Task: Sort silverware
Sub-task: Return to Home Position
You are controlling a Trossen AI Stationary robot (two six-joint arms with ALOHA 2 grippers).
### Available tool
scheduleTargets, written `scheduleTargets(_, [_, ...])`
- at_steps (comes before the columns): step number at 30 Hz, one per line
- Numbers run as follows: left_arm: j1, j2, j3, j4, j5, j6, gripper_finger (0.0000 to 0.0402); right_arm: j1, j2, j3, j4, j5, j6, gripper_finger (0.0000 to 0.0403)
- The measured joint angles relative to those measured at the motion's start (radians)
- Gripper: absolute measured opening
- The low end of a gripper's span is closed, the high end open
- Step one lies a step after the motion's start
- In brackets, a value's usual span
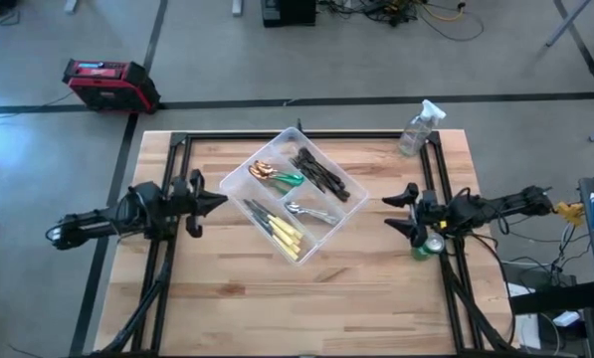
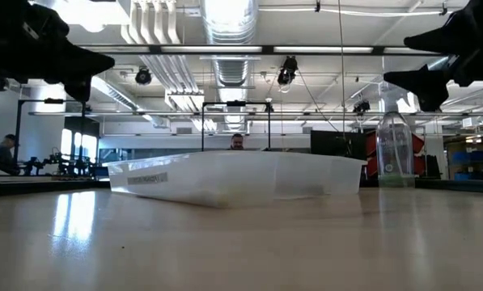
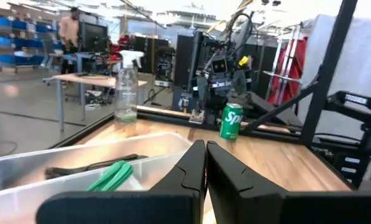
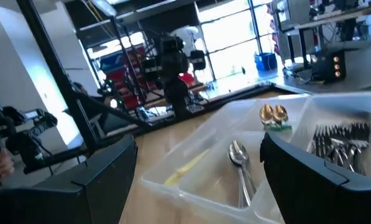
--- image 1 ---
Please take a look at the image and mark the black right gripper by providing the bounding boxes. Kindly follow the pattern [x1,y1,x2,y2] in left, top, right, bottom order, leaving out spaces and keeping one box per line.
[381,181,451,242]

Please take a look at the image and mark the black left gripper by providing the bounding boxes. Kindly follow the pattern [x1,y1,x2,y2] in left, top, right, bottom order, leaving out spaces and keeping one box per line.
[169,168,230,223]

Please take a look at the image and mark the clear plastic compartment tray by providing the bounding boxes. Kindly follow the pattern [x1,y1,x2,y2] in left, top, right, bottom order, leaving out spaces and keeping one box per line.
[218,125,370,267]

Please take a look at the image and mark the green soda can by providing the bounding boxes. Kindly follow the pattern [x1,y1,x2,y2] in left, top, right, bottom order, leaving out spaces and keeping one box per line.
[410,232,448,263]

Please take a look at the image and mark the clear spray bottle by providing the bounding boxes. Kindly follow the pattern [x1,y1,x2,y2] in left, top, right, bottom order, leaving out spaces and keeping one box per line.
[396,98,448,158]

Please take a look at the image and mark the red tool case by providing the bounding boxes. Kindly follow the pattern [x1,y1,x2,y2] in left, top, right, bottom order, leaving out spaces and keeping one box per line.
[61,58,162,113]

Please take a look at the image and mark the yellow plug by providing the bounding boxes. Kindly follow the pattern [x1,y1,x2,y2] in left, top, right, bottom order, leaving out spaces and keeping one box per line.
[553,200,586,229]

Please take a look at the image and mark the black side cart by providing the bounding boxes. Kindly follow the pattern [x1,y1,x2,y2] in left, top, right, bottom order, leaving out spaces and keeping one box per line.
[507,175,594,358]

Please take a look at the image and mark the white power adapter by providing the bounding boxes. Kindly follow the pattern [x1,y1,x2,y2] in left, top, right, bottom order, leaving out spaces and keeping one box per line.
[549,310,582,329]

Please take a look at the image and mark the black computer tower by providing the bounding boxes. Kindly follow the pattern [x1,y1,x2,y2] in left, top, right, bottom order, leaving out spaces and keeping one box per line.
[260,0,318,29]

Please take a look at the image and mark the white table grey legs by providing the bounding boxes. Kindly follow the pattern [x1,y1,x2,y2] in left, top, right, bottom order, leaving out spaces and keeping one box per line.
[543,0,594,144]

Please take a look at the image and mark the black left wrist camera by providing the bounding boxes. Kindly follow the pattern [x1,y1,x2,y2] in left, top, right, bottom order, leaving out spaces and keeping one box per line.
[185,214,205,240]

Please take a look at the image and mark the black corner bracket plate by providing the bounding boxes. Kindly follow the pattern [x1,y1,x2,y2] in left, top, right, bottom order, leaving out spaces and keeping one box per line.
[168,131,191,150]

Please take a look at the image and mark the black table frame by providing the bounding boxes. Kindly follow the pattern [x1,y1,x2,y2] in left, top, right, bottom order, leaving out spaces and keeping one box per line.
[95,129,519,358]

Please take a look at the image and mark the yellow floor cable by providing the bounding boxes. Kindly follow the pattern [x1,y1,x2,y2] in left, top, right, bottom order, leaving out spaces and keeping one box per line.
[415,0,486,43]

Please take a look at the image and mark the tangled floor cables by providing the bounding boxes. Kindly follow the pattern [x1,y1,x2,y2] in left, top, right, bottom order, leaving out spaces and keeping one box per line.
[318,0,430,29]

